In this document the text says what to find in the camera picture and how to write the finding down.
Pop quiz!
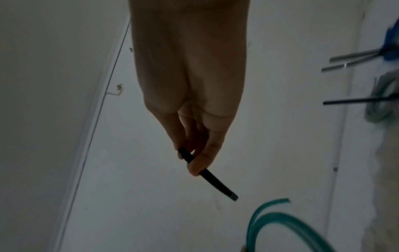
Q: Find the person's right hand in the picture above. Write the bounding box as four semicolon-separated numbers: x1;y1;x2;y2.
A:
128;0;252;177

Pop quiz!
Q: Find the black zip tie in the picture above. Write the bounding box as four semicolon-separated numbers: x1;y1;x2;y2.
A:
177;147;239;202
323;96;399;106
330;48;384;62
321;55;379;73

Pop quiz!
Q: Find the clear green striped tube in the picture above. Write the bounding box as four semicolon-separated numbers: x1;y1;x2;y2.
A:
246;198;337;252
364;73;399;124

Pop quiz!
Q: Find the solid blue tube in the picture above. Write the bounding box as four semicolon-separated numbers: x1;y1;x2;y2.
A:
378;19;399;62

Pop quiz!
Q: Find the bent grey wire stub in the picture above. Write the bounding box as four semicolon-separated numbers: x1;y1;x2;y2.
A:
106;83;124;97

